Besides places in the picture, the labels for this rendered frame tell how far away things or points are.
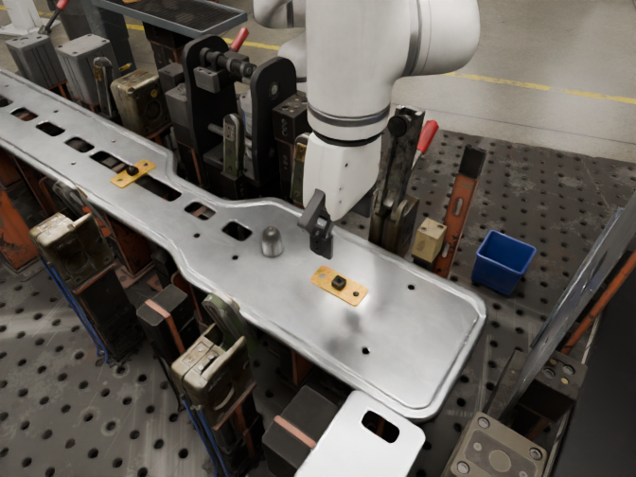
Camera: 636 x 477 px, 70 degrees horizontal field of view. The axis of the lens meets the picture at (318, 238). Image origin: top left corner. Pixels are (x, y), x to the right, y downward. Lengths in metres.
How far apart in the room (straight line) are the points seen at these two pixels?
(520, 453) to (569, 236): 0.87
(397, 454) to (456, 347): 0.17
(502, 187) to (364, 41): 1.05
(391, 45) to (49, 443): 0.86
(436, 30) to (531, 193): 1.03
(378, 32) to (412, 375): 0.40
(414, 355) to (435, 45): 0.38
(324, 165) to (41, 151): 0.72
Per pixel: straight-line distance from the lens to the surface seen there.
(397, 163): 0.69
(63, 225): 0.80
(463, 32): 0.44
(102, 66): 1.12
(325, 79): 0.43
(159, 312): 0.70
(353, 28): 0.41
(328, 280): 0.68
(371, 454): 0.57
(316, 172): 0.48
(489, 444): 0.53
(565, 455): 0.59
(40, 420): 1.04
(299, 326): 0.64
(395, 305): 0.67
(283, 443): 0.59
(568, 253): 1.29
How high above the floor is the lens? 1.53
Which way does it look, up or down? 46 degrees down
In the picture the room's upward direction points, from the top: straight up
